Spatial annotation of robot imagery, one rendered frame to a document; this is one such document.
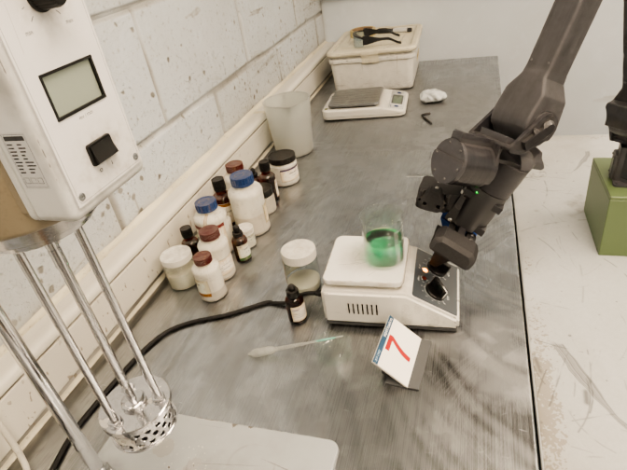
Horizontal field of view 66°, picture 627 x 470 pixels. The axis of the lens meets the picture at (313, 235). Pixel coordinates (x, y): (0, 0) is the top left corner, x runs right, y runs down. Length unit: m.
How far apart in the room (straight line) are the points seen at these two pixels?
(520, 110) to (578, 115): 1.57
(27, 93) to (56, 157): 0.04
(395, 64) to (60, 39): 1.52
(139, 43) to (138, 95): 0.10
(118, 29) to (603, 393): 0.93
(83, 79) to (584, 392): 0.63
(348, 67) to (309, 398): 1.32
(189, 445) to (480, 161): 0.50
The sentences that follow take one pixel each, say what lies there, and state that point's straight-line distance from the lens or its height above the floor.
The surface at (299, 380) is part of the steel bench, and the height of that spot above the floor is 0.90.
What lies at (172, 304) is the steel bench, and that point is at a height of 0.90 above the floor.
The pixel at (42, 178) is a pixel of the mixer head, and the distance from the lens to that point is 0.31.
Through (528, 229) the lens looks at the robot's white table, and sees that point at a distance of 0.98.
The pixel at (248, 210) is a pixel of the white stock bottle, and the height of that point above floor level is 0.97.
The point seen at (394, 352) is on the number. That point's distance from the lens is 0.69.
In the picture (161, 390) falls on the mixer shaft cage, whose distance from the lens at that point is 0.52.
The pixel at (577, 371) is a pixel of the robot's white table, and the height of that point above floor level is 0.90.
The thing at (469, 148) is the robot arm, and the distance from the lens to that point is 0.63.
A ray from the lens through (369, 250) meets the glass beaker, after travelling 0.71.
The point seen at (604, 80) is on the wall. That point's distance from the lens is 2.21.
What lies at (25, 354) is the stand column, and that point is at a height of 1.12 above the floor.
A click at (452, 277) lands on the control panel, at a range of 0.80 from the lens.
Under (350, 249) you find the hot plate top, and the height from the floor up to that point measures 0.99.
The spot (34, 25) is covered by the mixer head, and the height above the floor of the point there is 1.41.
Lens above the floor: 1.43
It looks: 32 degrees down
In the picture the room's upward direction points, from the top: 10 degrees counter-clockwise
